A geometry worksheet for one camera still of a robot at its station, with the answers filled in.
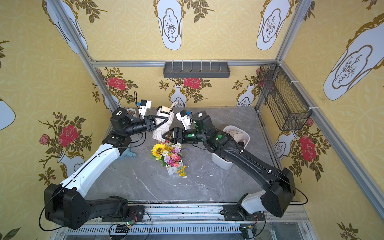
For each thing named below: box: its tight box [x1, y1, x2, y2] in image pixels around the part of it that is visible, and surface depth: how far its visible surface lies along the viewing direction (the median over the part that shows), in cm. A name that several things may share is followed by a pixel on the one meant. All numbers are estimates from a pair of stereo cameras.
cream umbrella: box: [152, 102, 178, 142], surface depth 68 cm
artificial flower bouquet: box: [149, 141, 187, 178], surface depth 78 cm
